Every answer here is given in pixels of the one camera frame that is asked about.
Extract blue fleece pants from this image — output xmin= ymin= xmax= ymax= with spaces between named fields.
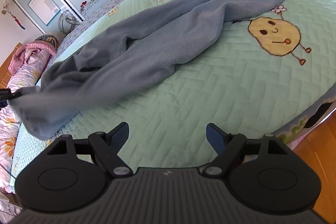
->
xmin=9 ymin=0 xmax=284 ymax=140

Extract wooden headboard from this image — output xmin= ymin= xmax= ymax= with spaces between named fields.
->
xmin=0 ymin=43 xmax=22 ymax=88

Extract pink knitted blanket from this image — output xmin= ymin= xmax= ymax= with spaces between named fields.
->
xmin=8 ymin=35 xmax=60 ymax=75

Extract green quilted bee bedspread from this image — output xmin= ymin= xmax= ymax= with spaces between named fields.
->
xmin=7 ymin=0 xmax=336 ymax=188

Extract wall lamp with tassel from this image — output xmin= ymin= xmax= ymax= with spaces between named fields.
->
xmin=1 ymin=0 xmax=25 ymax=30

